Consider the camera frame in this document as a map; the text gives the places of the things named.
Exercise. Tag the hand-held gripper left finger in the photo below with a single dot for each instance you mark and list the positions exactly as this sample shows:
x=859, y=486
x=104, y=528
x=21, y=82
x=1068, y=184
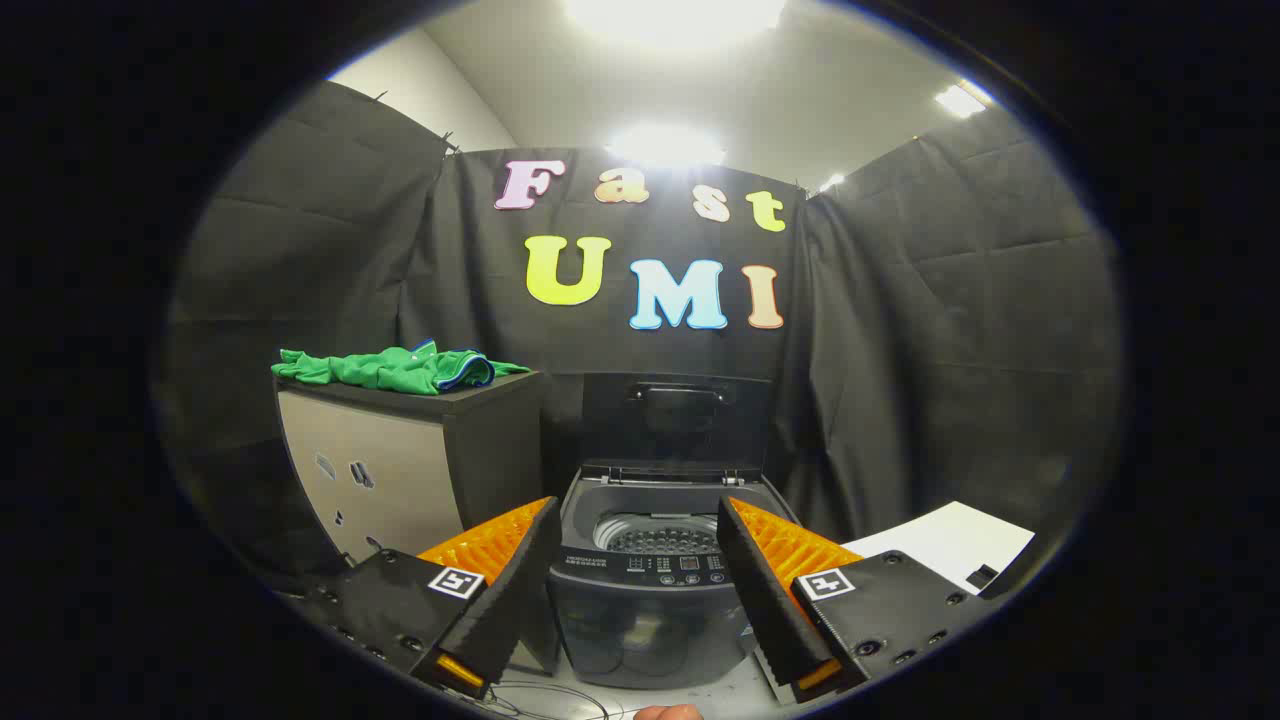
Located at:
x=510, y=590

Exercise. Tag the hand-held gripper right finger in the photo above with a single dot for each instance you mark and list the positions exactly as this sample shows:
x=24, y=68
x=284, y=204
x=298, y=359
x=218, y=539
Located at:
x=765, y=600

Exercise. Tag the dark grey washing machine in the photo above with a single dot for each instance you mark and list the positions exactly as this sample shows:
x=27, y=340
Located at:
x=640, y=620

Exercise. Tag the green polo shirt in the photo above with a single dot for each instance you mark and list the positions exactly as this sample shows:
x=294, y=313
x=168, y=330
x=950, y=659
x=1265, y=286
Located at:
x=380, y=370

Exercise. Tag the dark grey cabinet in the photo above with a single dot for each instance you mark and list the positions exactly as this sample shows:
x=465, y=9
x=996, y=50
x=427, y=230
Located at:
x=490, y=450

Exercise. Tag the white flat board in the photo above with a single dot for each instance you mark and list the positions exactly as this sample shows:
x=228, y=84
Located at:
x=950, y=540

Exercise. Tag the small black clip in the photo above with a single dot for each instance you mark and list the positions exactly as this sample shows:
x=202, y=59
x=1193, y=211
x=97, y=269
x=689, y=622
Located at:
x=981, y=576

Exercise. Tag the black backdrop cloth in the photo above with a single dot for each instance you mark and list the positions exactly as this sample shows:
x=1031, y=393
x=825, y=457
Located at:
x=900, y=350

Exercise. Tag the round ceiling light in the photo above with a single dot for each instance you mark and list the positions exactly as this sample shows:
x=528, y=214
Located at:
x=665, y=145

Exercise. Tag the rectangular ceiling light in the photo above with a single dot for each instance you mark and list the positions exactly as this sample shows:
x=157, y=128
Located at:
x=960, y=100

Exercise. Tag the large ceiling light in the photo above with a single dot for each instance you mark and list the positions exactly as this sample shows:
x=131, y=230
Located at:
x=675, y=18

